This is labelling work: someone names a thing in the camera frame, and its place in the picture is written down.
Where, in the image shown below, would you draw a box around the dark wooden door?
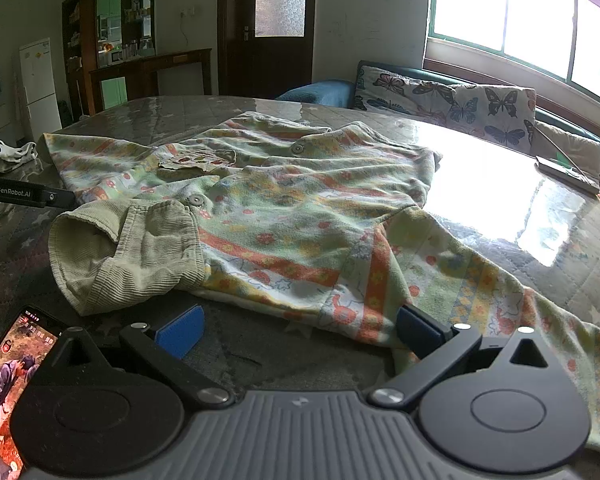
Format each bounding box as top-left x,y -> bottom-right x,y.
217,0 -> 317,99

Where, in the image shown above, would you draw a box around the dark wooden shelf unit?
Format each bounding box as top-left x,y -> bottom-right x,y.
61,0 -> 157,112

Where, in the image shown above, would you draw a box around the butterfly print cushion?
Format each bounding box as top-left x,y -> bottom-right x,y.
355,66 -> 537,149

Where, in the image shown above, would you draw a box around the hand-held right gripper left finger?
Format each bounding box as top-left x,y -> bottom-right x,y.
27,304 -> 236,408

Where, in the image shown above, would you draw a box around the white refrigerator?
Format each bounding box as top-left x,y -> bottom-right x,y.
19,37 -> 64,144

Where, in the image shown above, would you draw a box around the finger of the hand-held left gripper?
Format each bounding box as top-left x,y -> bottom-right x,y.
41,185 -> 77,210

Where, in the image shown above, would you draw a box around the floral print child's shirt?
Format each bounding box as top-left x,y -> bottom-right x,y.
42,111 -> 600,461

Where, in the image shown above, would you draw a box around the thin stick fly swatter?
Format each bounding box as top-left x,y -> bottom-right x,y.
529,119 -> 595,182

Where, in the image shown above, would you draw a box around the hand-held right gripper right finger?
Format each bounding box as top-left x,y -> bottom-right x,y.
369,304 -> 576,408

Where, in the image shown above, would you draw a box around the beige cushion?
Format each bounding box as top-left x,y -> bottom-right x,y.
530,120 -> 600,182

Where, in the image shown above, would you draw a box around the white spotted cloth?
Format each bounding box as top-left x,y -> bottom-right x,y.
0,135 -> 38,177

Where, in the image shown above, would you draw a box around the grey tablet device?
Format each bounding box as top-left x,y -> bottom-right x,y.
535,155 -> 600,194

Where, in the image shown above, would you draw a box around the dark wooden counter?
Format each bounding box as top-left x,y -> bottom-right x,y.
89,48 -> 213,114

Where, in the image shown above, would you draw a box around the blue sofa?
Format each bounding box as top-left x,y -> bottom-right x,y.
275,60 -> 600,226

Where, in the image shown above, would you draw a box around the black smartphone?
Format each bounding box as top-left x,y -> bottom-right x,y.
0,305 -> 62,480

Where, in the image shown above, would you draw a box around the green framed window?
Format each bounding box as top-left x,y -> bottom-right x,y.
425,0 -> 600,112

